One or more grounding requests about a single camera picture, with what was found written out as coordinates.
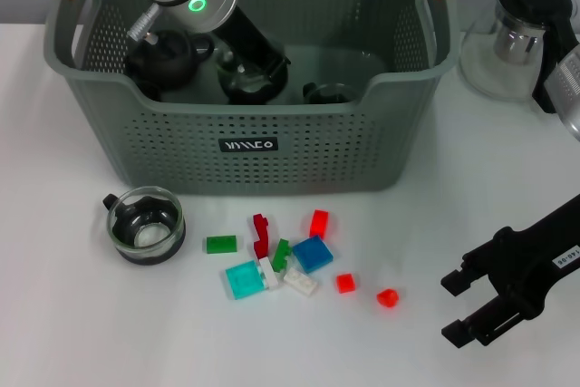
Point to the green small brick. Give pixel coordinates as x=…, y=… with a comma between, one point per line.
x=282, y=255

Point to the red small square brick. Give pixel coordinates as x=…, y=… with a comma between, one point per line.
x=345, y=283

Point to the red tall brick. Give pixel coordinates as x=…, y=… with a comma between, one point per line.
x=319, y=224

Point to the grey perforated storage bin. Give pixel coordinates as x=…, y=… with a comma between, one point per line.
x=272, y=169

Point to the red small rounded brick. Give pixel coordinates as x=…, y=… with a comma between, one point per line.
x=387, y=298

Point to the blue square brick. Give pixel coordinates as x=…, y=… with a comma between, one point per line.
x=312, y=256

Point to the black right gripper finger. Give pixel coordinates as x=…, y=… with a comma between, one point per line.
x=471, y=271
x=489, y=323

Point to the glass teacup with black holder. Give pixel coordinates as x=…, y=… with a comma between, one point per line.
x=249, y=83
x=145, y=237
x=331, y=94

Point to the cyan square brick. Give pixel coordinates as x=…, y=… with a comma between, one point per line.
x=244, y=280

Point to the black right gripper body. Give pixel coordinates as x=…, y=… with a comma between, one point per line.
x=539, y=260

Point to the dark red angled brick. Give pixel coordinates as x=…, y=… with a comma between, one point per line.
x=261, y=237

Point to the black clay teapot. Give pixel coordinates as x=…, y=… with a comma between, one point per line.
x=167, y=65

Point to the glass teapot with black lid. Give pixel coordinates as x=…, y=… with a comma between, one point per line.
x=489, y=65

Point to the green flat two-stud brick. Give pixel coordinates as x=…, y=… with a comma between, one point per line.
x=222, y=244

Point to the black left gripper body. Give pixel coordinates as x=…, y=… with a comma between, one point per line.
x=254, y=49

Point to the white two-stud brick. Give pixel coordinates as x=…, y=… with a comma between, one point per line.
x=299, y=282

